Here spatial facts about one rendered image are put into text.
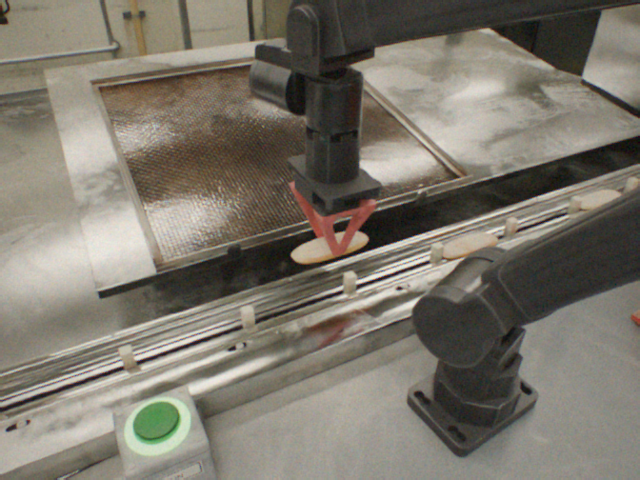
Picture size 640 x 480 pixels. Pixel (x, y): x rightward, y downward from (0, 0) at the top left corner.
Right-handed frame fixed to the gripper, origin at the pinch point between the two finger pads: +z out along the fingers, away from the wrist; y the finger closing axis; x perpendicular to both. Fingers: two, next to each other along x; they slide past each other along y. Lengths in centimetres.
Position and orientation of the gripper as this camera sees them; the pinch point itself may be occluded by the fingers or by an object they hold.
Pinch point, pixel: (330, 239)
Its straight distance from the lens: 59.5
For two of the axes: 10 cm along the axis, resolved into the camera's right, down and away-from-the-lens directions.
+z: 0.0, 8.1, 5.8
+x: 8.9, -2.6, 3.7
